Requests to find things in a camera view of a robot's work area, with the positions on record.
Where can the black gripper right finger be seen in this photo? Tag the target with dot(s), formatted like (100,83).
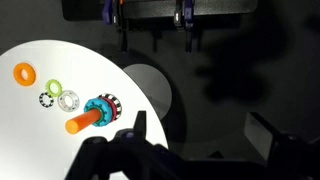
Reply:
(260,133)

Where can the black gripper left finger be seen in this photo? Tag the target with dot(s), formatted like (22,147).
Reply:
(140,124)

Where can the grey round disc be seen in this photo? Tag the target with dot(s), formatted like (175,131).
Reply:
(155,86)

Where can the purple black clamp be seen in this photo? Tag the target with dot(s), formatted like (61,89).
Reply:
(184,18)
(115,20)

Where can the orange peg post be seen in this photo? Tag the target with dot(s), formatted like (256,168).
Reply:
(76,124)

